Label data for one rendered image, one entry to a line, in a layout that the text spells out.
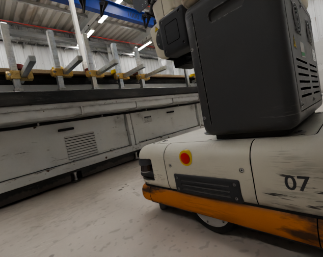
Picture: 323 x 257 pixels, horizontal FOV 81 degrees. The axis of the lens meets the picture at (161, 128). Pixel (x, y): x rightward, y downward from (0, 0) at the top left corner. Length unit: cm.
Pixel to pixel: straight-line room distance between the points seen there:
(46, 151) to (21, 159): 16
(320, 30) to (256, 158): 1123
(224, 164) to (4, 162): 144
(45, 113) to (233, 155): 124
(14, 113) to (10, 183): 48
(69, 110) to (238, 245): 130
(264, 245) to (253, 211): 11
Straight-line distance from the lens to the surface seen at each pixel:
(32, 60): 121
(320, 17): 1177
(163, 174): 70
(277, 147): 50
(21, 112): 145
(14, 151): 165
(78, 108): 154
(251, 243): 65
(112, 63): 144
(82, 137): 176
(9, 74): 146
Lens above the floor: 38
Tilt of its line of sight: 3 degrees down
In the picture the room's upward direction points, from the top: 11 degrees counter-clockwise
